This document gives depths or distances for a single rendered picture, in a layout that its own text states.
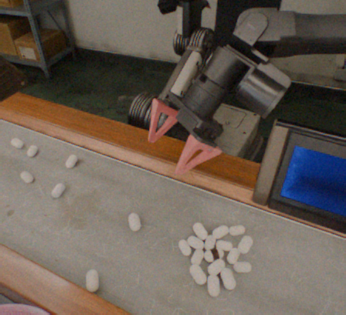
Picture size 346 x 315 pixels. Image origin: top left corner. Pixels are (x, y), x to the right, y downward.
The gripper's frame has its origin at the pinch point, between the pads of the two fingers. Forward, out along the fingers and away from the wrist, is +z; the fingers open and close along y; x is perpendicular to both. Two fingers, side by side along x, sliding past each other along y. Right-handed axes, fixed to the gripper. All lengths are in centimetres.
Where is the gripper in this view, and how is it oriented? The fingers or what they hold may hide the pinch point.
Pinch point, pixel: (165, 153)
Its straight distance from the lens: 52.2
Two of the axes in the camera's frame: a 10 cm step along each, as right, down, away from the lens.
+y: -5.0, -5.6, 6.6
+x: -6.7, -2.4, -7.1
